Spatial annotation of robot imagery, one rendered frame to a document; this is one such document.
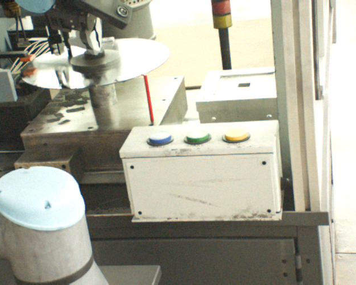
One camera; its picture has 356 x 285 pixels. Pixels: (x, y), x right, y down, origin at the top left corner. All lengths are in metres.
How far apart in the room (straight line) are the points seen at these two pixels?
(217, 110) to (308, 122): 0.26
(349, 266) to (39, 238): 1.62
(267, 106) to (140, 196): 0.32
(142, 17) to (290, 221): 1.17
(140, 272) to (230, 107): 0.41
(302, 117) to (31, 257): 0.52
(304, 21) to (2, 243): 0.57
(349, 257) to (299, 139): 1.32
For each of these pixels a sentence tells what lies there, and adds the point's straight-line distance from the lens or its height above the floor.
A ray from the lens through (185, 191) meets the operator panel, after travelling 1.33.
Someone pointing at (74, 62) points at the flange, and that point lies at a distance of 1.65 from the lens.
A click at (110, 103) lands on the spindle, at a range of 1.67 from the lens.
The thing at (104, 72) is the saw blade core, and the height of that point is 0.95.
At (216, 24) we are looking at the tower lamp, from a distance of 1.70.
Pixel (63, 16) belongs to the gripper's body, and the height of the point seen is 1.09.
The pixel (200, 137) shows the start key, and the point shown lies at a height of 0.91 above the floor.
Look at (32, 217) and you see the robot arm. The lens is 1.04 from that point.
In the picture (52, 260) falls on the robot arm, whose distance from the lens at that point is 1.08.
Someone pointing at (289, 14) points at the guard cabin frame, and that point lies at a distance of 1.21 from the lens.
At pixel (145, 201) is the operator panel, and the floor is 0.79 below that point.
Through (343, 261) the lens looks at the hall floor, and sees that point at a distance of 2.56.
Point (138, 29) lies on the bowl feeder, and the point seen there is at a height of 0.82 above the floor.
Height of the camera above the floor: 1.44
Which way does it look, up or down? 24 degrees down
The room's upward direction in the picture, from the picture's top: 8 degrees counter-clockwise
